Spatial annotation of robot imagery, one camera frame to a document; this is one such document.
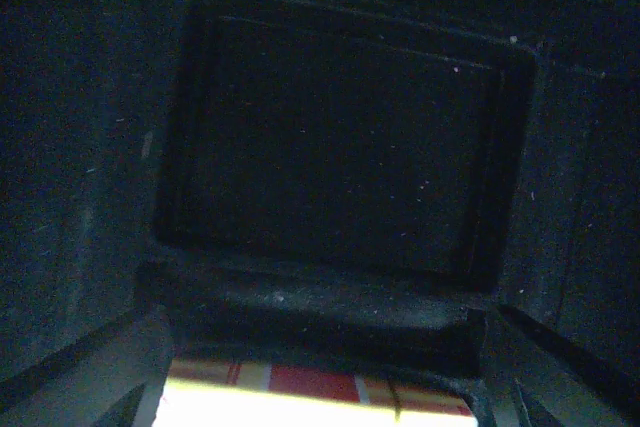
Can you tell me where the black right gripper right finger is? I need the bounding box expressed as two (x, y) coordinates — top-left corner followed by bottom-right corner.
(469, 305), (639, 426)

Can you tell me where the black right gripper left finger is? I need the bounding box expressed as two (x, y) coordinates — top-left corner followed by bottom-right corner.
(1, 306), (173, 426)

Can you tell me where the red playing card box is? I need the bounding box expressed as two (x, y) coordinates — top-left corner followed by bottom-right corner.
(154, 359), (478, 427)

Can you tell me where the aluminium poker case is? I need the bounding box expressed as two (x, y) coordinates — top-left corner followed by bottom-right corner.
(1, 0), (639, 409)

